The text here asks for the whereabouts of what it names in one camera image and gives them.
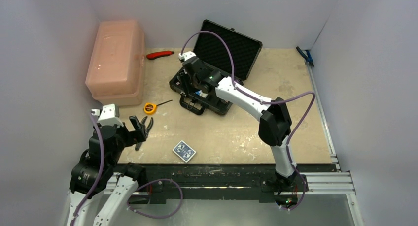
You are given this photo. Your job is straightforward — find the black poker set case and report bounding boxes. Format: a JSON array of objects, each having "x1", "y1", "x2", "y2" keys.
[{"x1": 169, "y1": 20, "x2": 263, "y2": 116}]

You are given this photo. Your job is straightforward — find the blue backed playing card deck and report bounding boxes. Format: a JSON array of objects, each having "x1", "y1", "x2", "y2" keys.
[{"x1": 173, "y1": 140, "x2": 196, "y2": 163}]

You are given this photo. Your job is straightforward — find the blue Texas Hold'em card box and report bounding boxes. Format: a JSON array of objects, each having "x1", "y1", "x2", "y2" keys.
[{"x1": 195, "y1": 91, "x2": 207, "y2": 98}]

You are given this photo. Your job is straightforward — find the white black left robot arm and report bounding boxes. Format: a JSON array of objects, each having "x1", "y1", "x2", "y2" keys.
[{"x1": 67, "y1": 104, "x2": 147, "y2": 226}]

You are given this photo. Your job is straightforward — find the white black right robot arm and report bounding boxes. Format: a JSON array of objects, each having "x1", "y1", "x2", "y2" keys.
[{"x1": 178, "y1": 52, "x2": 296, "y2": 190}]

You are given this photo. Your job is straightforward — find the yellow tape measure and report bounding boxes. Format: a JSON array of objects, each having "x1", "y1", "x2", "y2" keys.
[{"x1": 143, "y1": 99, "x2": 172, "y2": 115}]

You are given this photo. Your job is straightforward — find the red utility knife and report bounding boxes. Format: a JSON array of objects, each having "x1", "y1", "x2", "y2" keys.
[{"x1": 146, "y1": 50, "x2": 174, "y2": 60}]

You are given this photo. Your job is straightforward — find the pink translucent plastic storage box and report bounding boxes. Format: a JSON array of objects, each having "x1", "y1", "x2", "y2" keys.
[{"x1": 85, "y1": 20, "x2": 145, "y2": 106}]

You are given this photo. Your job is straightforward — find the black grey wire stripper pliers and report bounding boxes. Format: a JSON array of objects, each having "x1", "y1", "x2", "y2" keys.
[{"x1": 135, "y1": 116, "x2": 154, "y2": 151}]

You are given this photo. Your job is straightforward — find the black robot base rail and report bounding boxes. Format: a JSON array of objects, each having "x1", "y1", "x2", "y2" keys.
[{"x1": 107, "y1": 163, "x2": 337, "y2": 205}]

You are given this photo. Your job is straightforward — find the blue handled pliers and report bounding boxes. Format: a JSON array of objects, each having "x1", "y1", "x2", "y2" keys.
[{"x1": 296, "y1": 46, "x2": 314, "y2": 67}]

